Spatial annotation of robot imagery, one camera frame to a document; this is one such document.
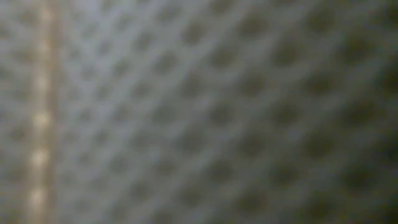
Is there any beige mesh fabric bin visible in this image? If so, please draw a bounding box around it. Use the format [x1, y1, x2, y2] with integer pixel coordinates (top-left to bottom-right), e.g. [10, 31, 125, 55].
[0, 0, 398, 224]

